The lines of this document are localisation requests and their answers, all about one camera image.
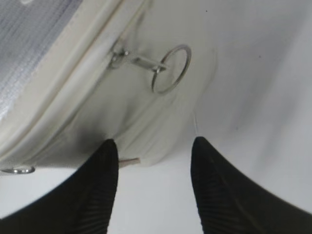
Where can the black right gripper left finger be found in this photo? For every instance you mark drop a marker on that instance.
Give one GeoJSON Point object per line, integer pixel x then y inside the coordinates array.
{"type": "Point", "coordinates": [82, 204]}

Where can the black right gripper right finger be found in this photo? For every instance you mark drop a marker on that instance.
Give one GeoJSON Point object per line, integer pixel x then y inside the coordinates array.
{"type": "Point", "coordinates": [228, 202]}

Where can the cream bag with mesh window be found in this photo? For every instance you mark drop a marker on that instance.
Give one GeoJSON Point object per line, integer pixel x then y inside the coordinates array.
{"type": "Point", "coordinates": [59, 98]}

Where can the silver zipper pull right side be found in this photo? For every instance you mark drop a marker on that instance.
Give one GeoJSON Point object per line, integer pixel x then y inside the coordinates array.
{"type": "Point", "coordinates": [121, 56]}

